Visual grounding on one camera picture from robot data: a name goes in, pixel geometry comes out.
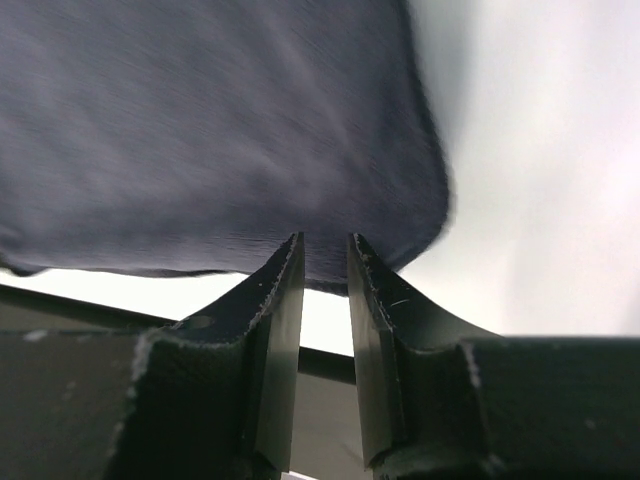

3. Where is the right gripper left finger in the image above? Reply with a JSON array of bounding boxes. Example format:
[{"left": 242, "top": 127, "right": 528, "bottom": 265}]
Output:
[{"left": 106, "top": 233, "right": 305, "bottom": 479}]

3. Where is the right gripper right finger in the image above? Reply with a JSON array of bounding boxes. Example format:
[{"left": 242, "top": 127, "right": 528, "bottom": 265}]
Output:
[{"left": 348, "top": 234, "right": 505, "bottom": 479}]

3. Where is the grey towel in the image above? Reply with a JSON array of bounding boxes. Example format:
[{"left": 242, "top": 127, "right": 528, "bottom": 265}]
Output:
[{"left": 1, "top": 1, "right": 449, "bottom": 294}]

